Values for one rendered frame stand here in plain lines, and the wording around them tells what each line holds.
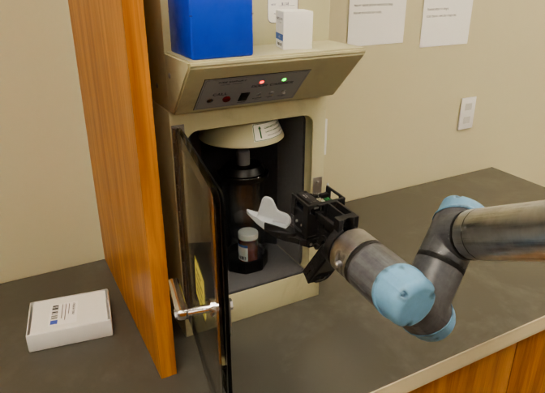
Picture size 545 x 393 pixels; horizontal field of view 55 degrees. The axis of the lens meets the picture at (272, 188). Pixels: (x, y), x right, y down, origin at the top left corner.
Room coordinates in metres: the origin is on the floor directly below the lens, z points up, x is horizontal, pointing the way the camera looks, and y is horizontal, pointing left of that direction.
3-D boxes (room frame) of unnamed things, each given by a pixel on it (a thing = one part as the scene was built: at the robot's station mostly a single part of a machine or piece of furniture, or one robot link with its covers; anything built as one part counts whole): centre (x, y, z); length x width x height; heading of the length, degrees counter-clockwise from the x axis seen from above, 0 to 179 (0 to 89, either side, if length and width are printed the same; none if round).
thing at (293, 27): (0.91, -0.04, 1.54); 0.05 x 0.05 x 0.06; 14
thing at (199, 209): (0.71, 0.11, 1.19); 0.30 x 0.01 x 0.40; 18
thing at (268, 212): (0.81, 0.01, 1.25); 0.09 x 0.03 x 0.06; 64
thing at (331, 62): (0.89, 0.01, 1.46); 0.32 x 0.11 x 0.10; 118
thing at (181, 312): (0.63, 0.12, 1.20); 0.10 x 0.05 x 0.03; 18
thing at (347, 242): (0.68, -0.12, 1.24); 0.08 x 0.05 x 0.08; 118
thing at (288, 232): (0.78, -0.03, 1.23); 0.09 x 0.05 x 0.02; 64
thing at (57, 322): (0.90, 0.42, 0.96); 0.16 x 0.12 x 0.04; 109
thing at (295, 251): (1.05, 0.09, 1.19); 0.26 x 0.24 x 0.35; 118
